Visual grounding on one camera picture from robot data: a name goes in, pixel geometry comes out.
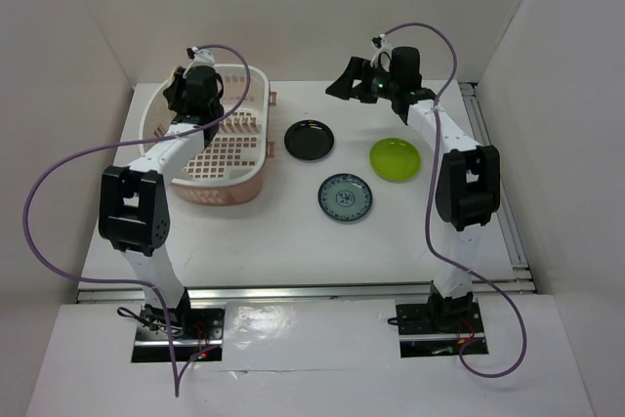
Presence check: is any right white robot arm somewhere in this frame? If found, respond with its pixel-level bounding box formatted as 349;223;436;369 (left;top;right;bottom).
326;47;500;332

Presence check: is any cream plate with dark patch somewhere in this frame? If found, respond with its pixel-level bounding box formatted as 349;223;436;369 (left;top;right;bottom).
163;69;177;91

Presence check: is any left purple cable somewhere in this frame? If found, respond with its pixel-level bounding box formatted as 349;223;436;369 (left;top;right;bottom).
22;44;253;397

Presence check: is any black plate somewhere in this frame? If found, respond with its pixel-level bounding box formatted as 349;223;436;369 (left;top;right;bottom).
283;119;335;162

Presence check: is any blue white patterned plate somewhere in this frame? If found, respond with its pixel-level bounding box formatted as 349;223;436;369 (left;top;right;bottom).
317;173;373;224

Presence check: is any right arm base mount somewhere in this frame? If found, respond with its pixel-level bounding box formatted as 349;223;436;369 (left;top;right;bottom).
387;302;488;358

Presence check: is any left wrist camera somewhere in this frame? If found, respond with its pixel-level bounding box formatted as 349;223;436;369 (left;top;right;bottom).
187;47;215;68

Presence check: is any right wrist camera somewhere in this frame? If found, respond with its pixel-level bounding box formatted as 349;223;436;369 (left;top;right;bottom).
371;33;393;68

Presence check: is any white pink dish rack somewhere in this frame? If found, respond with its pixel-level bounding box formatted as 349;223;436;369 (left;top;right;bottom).
170;64;275;206

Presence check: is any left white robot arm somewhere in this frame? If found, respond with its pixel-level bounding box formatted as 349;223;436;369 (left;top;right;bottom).
99;65;224;338

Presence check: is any green plate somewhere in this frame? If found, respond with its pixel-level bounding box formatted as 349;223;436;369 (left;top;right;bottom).
369;138;422;183

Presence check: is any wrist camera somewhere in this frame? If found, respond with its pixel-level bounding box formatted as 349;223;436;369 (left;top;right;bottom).
187;47;215;68
371;33;393;68

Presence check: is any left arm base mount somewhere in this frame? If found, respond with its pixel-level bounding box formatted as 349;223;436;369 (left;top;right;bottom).
117;307;226;363

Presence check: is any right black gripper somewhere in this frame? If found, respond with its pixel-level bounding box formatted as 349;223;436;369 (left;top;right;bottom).
325;57;398;104

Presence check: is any aluminium rail frame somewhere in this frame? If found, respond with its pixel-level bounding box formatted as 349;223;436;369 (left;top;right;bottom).
75;79;538;304

